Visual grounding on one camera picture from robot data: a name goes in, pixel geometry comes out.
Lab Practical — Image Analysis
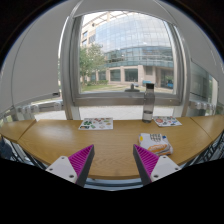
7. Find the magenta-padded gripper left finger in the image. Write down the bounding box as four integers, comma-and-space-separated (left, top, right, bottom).
45, 144, 96, 188

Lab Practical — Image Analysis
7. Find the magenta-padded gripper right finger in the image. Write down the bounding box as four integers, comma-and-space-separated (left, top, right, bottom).
132, 144, 182, 187

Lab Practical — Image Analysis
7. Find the sticker sheet with red circle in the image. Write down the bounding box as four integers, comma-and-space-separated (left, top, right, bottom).
152, 115, 183, 128

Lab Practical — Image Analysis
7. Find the sticker sheet with green stickers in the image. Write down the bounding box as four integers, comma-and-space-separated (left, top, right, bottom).
78, 117, 114, 131

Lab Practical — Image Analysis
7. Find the clear grey water bottle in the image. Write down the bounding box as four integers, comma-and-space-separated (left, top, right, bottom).
141, 82, 156, 124

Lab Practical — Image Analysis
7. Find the green tree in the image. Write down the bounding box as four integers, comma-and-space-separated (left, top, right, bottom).
79, 43, 107, 84

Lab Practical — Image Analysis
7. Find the glass office building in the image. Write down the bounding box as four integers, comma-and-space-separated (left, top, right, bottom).
80, 11, 175, 89

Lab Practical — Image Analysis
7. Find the white wall socket rail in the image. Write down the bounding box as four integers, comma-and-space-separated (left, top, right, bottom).
189, 99, 218, 114
14, 99, 64, 118

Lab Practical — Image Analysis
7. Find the white window frame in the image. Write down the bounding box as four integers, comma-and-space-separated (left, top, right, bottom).
59, 0, 193, 121

